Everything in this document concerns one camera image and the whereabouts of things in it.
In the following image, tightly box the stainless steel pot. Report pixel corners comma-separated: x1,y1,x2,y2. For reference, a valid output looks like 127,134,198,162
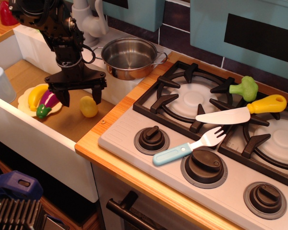
93,37,168,81

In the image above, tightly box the teal wall cabinet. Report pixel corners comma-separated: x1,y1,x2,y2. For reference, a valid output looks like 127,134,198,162
190,0,288,79
103,0,165,32

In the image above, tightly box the yellow toy potato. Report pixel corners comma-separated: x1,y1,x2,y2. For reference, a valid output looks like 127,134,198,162
80,96,98,118

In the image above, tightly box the red plastic cup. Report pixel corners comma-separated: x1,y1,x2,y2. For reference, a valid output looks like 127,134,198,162
0,0,18,26

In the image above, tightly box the purple toy eggplant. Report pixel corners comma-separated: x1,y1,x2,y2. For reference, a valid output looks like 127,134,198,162
36,90,60,119

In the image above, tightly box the black burner grate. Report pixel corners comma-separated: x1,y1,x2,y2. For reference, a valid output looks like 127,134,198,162
133,61,247,140
218,118,288,186

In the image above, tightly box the black stove knob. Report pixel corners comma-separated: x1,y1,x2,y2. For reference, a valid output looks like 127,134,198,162
243,182,287,220
180,150,228,189
134,126,170,156

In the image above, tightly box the black left stove knob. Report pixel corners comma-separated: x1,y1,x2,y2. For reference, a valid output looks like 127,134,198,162
134,126,170,156

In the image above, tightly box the teal right wall cabinet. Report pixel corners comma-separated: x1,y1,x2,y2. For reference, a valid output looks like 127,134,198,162
190,0,288,79

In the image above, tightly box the black right burner grate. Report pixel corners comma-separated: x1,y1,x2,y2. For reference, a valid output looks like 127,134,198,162
218,118,288,186

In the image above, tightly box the yellow toy banana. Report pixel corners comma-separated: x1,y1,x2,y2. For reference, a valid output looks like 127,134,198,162
27,84,48,112

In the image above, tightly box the grey toy faucet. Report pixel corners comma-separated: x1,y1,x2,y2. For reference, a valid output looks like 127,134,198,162
72,0,109,47

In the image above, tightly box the black right stove knob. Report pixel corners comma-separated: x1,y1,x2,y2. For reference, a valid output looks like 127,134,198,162
243,182,287,220

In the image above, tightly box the black left burner grate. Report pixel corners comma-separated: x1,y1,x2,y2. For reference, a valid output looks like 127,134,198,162
133,61,247,140

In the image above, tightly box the green toy broccoli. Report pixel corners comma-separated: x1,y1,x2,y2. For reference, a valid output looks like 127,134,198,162
229,76,259,102

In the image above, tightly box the light blue plastic cup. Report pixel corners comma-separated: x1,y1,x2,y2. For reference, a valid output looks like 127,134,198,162
0,67,16,103

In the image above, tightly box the black oven door handle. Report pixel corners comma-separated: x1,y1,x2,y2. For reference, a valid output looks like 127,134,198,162
106,191,157,230

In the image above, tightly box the grey toy stove top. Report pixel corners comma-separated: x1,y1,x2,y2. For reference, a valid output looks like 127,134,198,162
97,60,288,230

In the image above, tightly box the white toy sink basin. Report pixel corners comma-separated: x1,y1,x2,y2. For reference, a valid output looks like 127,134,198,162
0,21,144,203

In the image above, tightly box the black middle stove knob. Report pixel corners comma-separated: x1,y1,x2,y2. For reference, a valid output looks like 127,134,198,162
180,150,228,189

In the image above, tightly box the yellow-handled toy knife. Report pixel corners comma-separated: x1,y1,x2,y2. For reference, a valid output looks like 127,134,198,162
195,94,287,125

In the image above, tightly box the black ribbed heat sink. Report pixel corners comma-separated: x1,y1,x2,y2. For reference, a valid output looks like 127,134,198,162
0,199,47,230

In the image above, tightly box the blue clamp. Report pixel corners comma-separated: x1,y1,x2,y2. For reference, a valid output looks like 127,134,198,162
0,171,44,201

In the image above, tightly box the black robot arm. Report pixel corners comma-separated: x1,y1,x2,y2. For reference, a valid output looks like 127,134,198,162
9,0,107,106

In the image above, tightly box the blue-handled toy fork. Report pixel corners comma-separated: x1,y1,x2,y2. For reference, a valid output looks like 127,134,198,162
153,126,226,166

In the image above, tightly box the teal left wall cabinet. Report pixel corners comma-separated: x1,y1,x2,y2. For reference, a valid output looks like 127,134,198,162
103,0,165,32

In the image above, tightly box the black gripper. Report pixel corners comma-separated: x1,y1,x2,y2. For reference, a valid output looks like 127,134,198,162
45,62,107,107

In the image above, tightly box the cream flower-shaped plate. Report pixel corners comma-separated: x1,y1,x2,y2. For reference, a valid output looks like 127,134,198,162
18,87,62,117

